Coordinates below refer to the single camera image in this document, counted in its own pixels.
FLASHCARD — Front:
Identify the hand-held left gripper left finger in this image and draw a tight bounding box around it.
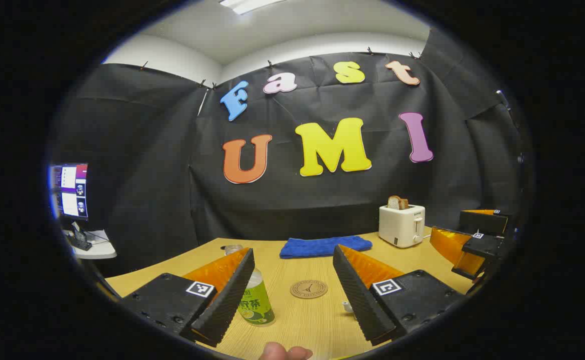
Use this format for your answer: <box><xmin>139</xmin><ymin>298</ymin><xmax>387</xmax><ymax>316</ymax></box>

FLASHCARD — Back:
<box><xmin>120</xmin><ymin>247</ymin><xmax>256</xmax><ymax>348</ymax></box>

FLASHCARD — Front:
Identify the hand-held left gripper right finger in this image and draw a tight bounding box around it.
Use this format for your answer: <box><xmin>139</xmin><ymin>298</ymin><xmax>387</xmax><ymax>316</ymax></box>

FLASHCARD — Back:
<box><xmin>332</xmin><ymin>244</ymin><xmax>466</xmax><ymax>347</ymax></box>

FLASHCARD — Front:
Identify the green label water bottle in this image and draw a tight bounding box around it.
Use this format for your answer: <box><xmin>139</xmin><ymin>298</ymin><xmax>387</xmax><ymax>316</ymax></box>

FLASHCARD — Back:
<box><xmin>225</xmin><ymin>244</ymin><xmax>276</xmax><ymax>327</ymax></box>

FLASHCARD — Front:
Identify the round wooden coaster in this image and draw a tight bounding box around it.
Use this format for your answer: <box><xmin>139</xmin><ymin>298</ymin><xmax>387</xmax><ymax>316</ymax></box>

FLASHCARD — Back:
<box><xmin>290</xmin><ymin>279</ymin><xmax>329</xmax><ymax>300</ymax></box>

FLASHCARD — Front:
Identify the blue towel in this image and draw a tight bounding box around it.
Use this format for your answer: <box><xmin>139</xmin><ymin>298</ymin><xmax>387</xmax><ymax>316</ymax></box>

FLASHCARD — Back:
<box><xmin>279</xmin><ymin>235</ymin><xmax>373</xmax><ymax>259</ymax></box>

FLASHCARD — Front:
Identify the white toaster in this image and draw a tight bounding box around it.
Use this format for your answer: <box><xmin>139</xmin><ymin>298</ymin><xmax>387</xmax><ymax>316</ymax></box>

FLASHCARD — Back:
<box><xmin>378</xmin><ymin>204</ymin><xmax>426</xmax><ymax>249</ymax></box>

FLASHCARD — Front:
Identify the white side table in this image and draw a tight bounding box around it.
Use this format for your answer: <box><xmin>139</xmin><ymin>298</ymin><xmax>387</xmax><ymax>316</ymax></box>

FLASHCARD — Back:
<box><xmin>62</xmin><ymin>229</ymin><xmax>118</xmax><ymax>260</ymax></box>

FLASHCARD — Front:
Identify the computer monitor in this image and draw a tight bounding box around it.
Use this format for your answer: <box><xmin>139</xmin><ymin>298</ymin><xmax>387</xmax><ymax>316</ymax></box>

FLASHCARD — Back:
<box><xmin>51</xmin><ymin>163</ymin><xmax>89</xmax><ymax>222</ymax></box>

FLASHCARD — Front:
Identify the ceiling light panel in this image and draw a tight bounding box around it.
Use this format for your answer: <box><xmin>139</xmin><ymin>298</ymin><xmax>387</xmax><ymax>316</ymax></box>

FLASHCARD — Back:
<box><xmin>219</xmin><ymin>0</ymin><xmax>286</xmax><ymax>15</ymax></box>

